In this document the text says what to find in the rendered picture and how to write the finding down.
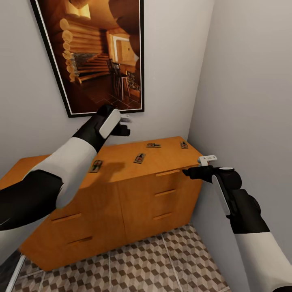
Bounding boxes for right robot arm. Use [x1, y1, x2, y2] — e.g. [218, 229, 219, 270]
[182, 155, 292, 292]

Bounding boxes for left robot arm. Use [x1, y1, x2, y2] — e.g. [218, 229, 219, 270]
[0, 103, 132, 266]

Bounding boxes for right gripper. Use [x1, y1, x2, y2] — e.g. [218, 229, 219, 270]
[182, 165, 213, 181]

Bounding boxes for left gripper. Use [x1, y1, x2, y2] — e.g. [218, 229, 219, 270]
[111, 125, 130, 136]

